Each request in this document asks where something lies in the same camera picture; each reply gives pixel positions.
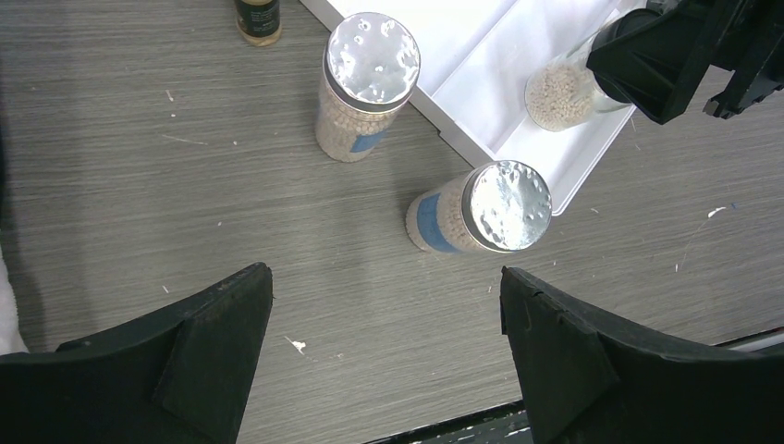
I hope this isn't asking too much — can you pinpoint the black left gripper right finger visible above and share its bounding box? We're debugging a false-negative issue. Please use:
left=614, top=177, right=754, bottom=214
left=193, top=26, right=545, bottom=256
left=500, top=267, right=783, bottom=443

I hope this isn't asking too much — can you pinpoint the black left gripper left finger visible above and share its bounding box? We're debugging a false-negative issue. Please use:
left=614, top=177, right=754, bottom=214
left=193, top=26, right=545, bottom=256
left=1, top=263, right=274, bottom=443

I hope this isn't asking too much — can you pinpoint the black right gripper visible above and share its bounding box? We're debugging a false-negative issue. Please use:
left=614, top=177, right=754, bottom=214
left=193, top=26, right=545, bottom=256
left=586, top=1, right=783, bottom=125

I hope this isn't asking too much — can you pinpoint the silver lid jar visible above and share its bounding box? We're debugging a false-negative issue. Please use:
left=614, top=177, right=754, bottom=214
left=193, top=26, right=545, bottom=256
left=405, top=160, right=552, bottom=254
left=315, top=12, right=421, bottom=163

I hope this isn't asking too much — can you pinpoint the black white checkered blanket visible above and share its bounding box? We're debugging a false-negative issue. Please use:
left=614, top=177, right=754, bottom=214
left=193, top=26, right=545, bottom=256
left=0, top=257, right=29, bottom=355

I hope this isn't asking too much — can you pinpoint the white divided plastic tray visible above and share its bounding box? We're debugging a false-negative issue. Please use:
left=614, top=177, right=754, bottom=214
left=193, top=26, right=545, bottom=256
left=305, top=0, right=636, bottom=216

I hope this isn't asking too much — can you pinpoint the small dark bottle near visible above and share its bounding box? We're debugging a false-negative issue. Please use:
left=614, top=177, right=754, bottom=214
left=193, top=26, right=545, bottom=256
left=234, top=0, right=282, bottom=47

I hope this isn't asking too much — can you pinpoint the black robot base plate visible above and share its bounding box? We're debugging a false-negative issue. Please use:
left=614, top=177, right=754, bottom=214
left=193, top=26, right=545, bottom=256
left=371, top=327, right=783, bottom=444

